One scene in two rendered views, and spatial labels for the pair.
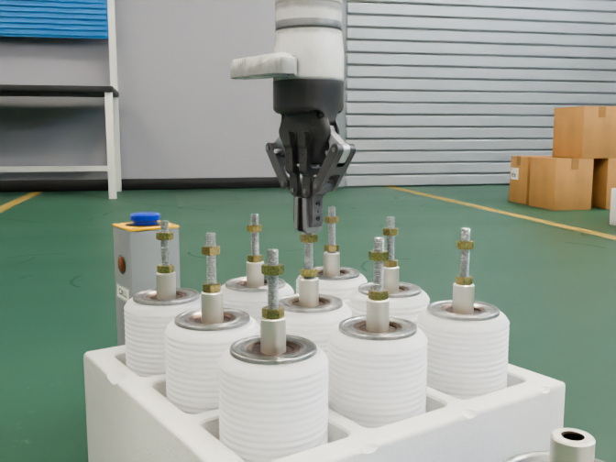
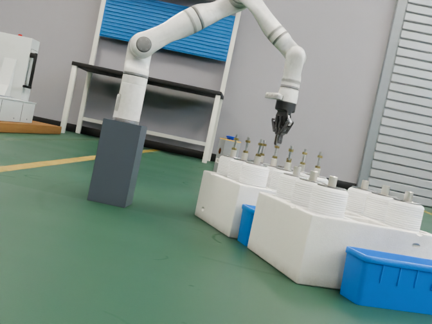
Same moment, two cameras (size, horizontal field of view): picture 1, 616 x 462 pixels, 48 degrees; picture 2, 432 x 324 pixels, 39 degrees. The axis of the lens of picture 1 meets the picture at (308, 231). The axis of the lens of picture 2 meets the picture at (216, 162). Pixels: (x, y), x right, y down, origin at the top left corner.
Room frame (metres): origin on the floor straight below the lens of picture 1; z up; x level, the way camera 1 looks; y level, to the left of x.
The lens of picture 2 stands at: (-1.52, -0.36, 0.33)
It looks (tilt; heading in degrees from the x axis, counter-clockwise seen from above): 3 degrees down; 14
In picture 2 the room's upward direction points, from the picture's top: 12 degrees clockwise
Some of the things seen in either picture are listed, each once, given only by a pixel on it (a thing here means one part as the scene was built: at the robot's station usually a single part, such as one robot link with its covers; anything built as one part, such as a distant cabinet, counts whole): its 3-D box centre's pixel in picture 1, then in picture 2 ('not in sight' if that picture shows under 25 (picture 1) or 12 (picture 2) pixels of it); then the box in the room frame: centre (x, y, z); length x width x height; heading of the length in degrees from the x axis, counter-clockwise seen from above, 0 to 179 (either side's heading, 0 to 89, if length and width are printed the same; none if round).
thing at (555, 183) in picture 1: (559, 182); not in sight; (4.12, -1.52, 0.15); 0.30 x 0.24 x 0.30; 11
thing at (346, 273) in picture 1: (331, 273); not in sight; (0.90, -0.03, 0.25); 0.08 x 0.08 x 0.01
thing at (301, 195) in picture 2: not in sight; (305, 213); (0.24, -0.20, 0.16); 0.10 x 0.10 x 0.18
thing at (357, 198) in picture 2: not in sight; (357, 218); (0.46, -0.34, 0.16); 0.10 x 0.10 x 0.18
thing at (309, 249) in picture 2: not in sight; (337, 243); (0.30, -0.30, 0.09); 0.39 x 0.39 x 0.18; 31
